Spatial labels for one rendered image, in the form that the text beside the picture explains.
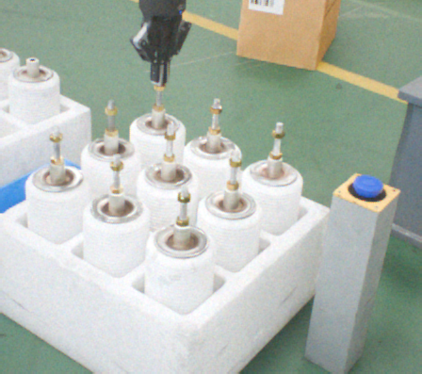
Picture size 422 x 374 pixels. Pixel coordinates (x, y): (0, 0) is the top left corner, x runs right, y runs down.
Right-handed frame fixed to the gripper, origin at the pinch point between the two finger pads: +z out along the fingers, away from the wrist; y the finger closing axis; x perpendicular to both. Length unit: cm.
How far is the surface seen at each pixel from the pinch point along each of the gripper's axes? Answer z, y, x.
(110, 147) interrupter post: 8.8, -12.7, -1.0
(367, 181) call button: 2.2, -2.9, -40.6
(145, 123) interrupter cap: 9.7, -1.5, 1.6
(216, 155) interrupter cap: 9.8, -1.5, -13.8
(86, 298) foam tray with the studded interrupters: 20.9, -30.9, -13.9
